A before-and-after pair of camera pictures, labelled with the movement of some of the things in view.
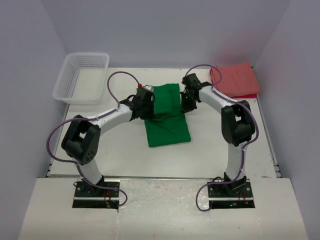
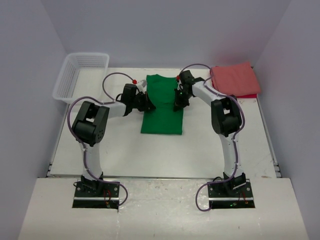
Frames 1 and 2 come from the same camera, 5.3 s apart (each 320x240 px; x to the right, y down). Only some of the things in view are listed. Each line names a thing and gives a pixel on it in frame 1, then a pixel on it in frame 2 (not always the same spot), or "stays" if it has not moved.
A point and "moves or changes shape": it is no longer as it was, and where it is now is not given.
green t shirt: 169,126 moves or changes shape
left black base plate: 86,196 stays
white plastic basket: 81,79 stays
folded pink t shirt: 238,79 stays
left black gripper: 151,114 -> 147,104
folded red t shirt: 246,96 stays
